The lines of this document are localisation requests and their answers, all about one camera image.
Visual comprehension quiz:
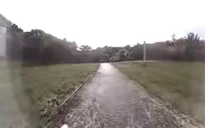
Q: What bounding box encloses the row of dark trees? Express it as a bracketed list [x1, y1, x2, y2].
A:
[6, 23, 205, 66]

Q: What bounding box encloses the pale pole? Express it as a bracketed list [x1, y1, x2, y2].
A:
[142, 40, 147, 65]

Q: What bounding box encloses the wet grey gravel path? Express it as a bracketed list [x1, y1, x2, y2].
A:
[49, 62, 204, 128]

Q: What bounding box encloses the grass field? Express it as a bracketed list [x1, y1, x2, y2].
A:
[112, 60, 205, 127]
[0, 62, 101, 128]

